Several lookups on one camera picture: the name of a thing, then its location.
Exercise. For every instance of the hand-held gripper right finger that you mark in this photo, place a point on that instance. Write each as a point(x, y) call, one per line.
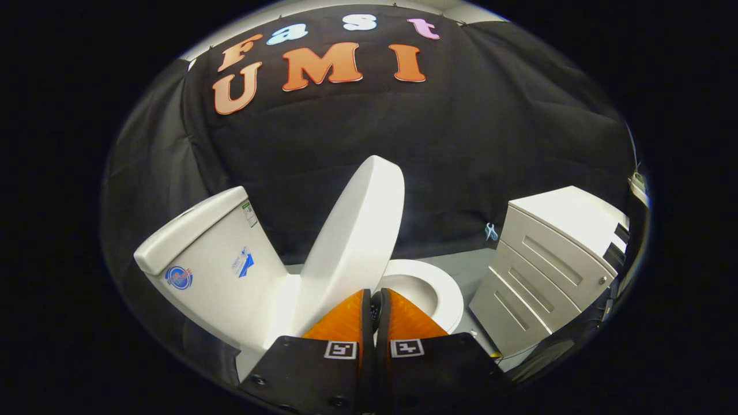
point(438, 374)

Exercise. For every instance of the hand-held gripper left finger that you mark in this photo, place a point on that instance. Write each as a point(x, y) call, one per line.
point(311, 374)

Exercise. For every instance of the white toilet lid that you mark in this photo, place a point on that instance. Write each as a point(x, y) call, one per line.
point(357, 230)

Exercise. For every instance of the white toilet seat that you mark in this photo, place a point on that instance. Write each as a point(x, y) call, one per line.
point(451, 288)

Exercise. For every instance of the white toilet with tank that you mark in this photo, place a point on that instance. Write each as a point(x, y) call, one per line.
point(213, 253)

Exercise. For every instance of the small blue clip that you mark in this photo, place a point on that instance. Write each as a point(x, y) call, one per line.
point(490, 231)

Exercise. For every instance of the white drawer cabinet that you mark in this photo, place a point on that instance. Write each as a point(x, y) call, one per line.
point(553, 271)

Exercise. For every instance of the black backdrop cloth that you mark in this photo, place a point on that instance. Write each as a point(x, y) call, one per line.
point(461, 144)

